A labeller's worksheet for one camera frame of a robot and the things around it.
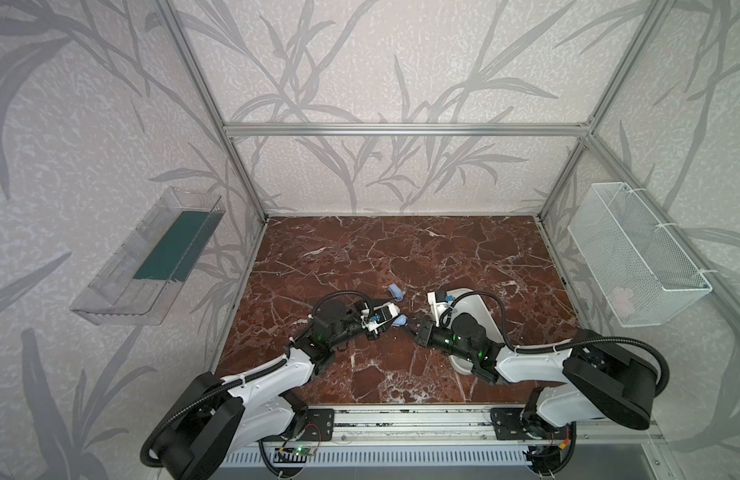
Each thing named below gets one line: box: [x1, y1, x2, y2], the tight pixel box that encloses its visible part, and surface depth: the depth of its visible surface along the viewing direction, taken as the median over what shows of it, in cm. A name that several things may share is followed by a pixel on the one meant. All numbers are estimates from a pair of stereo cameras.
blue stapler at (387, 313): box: [370, 302, 408, 329], surface depth 66 cm
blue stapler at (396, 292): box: [389, 283, 404, 302], surface depth 98 cm
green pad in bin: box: [133, 211, 225, 282], surface depth 68 cm
